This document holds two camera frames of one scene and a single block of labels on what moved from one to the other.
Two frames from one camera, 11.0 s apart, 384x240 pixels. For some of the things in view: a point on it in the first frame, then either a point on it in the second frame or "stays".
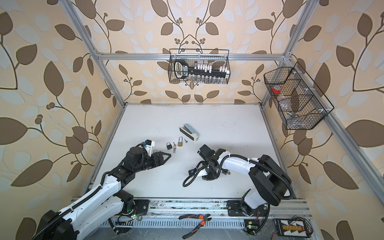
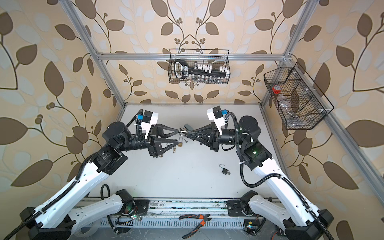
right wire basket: x=300 y=103 stays
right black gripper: x=213 y=175 → x=214 y=137
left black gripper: x=160 y=157 → x=153 y=143
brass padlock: x=180 y=144 stays
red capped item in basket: x=276 y=89 stays
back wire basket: x=201 y=66 stays
